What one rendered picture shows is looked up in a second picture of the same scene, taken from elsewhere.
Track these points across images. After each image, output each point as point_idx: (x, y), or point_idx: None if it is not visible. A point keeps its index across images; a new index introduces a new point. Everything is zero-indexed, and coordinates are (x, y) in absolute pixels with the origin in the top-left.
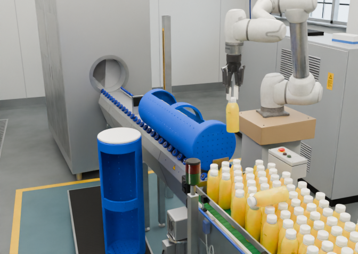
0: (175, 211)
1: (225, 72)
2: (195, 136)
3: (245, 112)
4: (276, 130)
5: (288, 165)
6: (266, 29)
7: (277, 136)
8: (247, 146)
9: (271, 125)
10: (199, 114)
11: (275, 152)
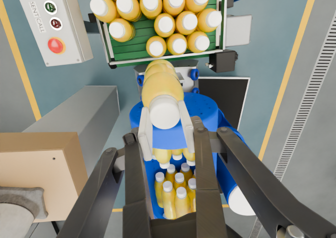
0: (242, 38)
1: (295, 207)
2: (215, 117)
3: (67, 214)
4: (34, 145)
5: None
6: None
7: (39, 138)
8: (85, 167)
9: (39, 154)
10: (154, 208)
11: (73, 42)
